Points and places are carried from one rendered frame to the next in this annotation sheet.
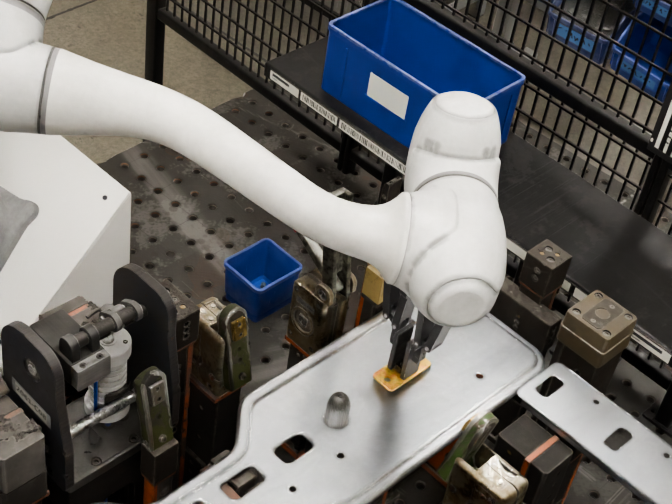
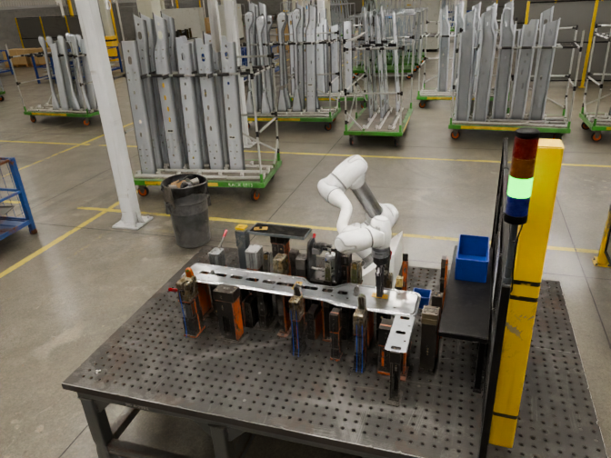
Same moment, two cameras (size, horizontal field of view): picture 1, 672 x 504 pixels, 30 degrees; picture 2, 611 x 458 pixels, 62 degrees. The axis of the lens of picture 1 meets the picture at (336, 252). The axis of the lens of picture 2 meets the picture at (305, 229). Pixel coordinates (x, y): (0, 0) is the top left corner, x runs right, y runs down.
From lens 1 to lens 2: 2.15 m
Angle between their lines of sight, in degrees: 60
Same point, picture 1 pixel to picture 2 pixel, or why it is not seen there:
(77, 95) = (333, 195)
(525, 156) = (483, 287)
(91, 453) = (319, 277)
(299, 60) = not seen: hidden behind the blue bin
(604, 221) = (476, 305)
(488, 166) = (375, 231)
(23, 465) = (299, 263)
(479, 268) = (342, 237)
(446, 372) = (389, 303)
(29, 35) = (335, 184)
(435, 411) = (375, 304)
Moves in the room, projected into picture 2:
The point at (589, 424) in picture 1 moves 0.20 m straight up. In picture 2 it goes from (399, 326) to (401, 291)
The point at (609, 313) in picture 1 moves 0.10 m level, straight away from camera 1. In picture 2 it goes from (432, 311) to (453, 309)
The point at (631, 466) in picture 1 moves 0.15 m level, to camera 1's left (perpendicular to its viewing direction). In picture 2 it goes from (394, 336) to (378, 319)
